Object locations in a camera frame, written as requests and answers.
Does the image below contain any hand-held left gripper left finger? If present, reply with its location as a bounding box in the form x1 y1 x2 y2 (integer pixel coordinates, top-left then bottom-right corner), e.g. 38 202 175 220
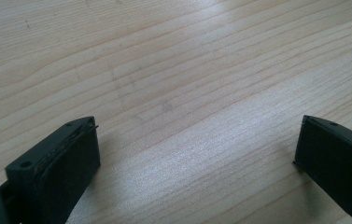
5 116 101 224

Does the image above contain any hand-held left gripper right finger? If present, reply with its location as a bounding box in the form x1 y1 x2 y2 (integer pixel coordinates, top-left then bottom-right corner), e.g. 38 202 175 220
293 115 352 224

